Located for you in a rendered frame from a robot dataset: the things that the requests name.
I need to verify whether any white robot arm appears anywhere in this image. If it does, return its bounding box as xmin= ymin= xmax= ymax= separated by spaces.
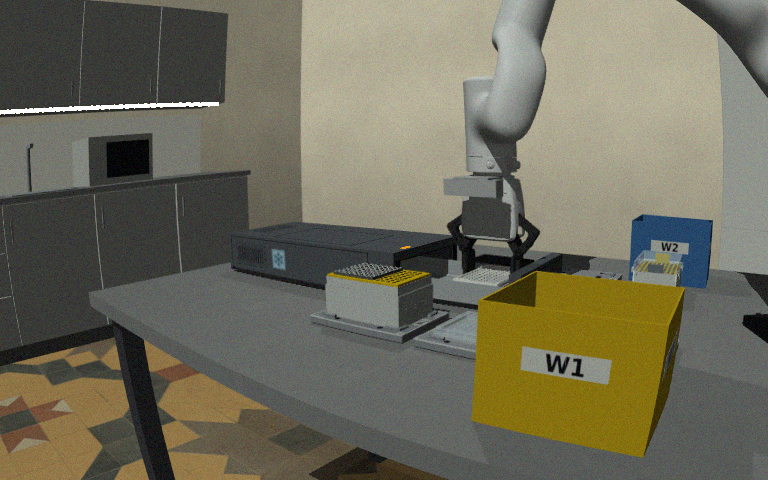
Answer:
xmin=443 ymin=0 xmax=768 ymax=198

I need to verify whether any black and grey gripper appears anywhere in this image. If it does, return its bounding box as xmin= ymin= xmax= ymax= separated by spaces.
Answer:
xmin=447 ymin=175 xmax=540 ymax=274

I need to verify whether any yellow open bin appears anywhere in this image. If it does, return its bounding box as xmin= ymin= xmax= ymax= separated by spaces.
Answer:
xmin=471 ymin=271 xmax=685 ymax=458

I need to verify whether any blue open-top bin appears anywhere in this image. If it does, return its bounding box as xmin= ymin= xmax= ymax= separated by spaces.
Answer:
xmin=629 ymin=214 xmax=713 ymax=289

